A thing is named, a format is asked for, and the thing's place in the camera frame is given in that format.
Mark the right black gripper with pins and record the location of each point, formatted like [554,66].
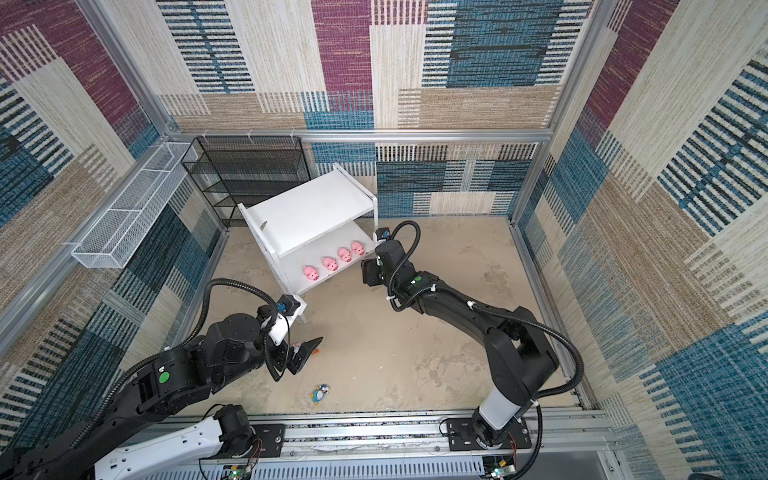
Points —
[372,271]

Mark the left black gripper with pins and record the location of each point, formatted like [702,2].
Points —
[281,355]

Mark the pink rubber pig toy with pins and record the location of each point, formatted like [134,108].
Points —
[358,248]
[345,255]
[311,273]
[330,264]

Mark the teal hooded Doraemon figure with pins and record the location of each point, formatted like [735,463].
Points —
[319,393]

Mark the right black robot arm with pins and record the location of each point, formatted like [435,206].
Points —
[527,359]

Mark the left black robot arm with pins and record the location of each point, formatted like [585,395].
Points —
[211,357]

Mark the white two-tier metal shelf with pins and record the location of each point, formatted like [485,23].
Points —
[308,222]

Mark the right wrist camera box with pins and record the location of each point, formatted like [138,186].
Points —
[382,234]

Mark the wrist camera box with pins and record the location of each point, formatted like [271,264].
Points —
[382,234]
[290,308]

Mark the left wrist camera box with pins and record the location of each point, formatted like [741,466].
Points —
[290,308]

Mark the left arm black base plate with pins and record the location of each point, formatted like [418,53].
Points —
[264,441]

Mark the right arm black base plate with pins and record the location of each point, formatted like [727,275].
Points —
[468,434]

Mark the black mesh wire shelf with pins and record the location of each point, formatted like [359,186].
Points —
[244,171]

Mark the white wire mesh basket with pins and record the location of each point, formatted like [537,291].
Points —
[114,238]

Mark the aluminium front rail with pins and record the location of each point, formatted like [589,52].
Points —
[568,443]

